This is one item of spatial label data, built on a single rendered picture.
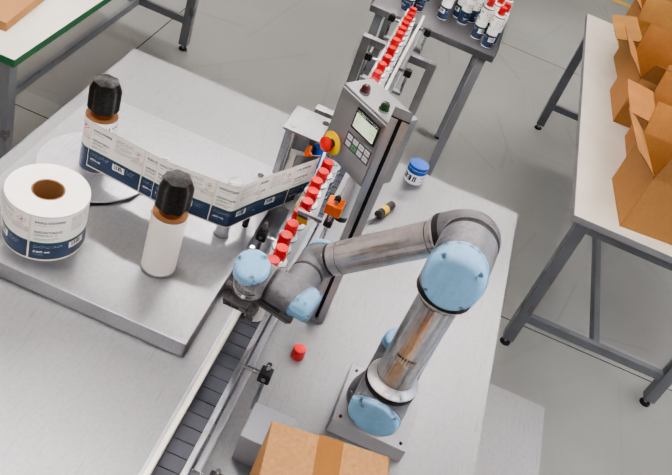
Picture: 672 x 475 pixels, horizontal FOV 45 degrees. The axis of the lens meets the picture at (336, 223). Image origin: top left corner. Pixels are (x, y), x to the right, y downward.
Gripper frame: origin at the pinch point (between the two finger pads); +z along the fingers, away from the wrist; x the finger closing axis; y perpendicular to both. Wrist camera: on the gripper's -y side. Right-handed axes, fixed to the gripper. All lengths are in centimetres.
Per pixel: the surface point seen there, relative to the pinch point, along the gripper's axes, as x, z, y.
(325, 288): -14.8, 6.3, -13.4
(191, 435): 33.9, -13.2, 0.1
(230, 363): 14.4, -2.0, 0.0
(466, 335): -25, 27, -56
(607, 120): -183, 123, -102
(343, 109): -45, -30, -1
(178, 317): 8.6, 1.4, 16.6
